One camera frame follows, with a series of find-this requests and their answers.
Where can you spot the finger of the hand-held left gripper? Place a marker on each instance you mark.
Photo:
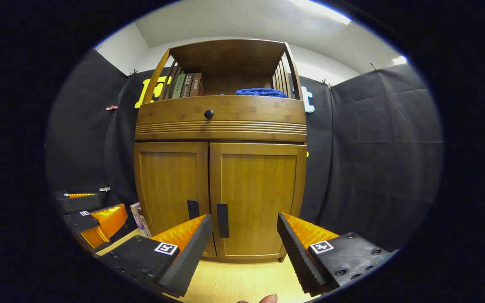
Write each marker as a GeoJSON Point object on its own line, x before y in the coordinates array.
{"type": "Point", "coordinates": [107, 221]}
{"type": "Point", "coordinates": [78, 203]}

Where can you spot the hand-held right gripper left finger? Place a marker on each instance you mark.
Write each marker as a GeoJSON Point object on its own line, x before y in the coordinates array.
{"type": "Point", "coordinates": [192, 252]}

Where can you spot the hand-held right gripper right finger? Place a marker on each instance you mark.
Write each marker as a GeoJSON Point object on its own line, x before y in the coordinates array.
{"type": "Point", "coordinates": [295, 256]}

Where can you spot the wooden shoe cabinet door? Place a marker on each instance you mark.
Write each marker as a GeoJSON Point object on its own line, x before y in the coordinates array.
{"type": "Point", "coordinates": [259, 189]}
{"type": "Point", "coordinates": [166, 181]}

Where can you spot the wooden double-door shoe cabinet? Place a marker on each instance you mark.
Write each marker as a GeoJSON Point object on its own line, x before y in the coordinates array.
{"type": "Point", "coordinates": [230, 54]}

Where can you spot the wooden cabinet drawer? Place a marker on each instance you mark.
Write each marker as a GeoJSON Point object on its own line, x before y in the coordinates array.
{"type": "Point", "coordinates": [246, 111]}

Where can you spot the pale thin book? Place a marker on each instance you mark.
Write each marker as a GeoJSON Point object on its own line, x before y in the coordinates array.
{"type": "Point", "coordinates": [136, 214]}

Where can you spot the dark cover thin book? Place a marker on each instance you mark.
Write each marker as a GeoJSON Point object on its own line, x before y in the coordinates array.
{"type": "Point", "coordinates": [146, 227]}

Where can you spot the black backdrop cloth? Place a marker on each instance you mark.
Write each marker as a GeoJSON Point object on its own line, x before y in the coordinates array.
{"type": "Point", "coordinates": [373, 147]}

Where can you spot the black round drawer knob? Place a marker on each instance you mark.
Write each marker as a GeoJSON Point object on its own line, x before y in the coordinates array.
{"type": "Point", "coordinates": [209, 114]}

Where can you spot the black binder clip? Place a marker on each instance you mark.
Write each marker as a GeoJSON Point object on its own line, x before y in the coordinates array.
{"type": "Point", "coordinates": [374, 67]}
{"type": "Point", "coordinates": [326, 83]}
{"type": "Point", "coordinates": [133, 73]}

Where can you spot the green book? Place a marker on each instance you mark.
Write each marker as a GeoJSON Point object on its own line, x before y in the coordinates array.
{"type": "Point", "coordinates": [178, 86]}

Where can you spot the dark grey book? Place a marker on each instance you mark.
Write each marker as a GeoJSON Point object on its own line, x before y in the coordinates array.
{"type": "Point", "coordinates": [187, 85]}

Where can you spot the brown book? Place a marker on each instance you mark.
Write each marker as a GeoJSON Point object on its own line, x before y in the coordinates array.
{"type": "Point", "coordinates": [196, 84]}

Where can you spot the blue towel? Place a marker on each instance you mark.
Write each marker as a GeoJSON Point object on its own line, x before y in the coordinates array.
{"type": "Point", "coordinates": [261, 92]}

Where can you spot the small ceiling light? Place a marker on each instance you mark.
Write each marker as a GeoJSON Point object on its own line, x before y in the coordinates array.
{"type": "Point", "coordinates": [399, 60]}

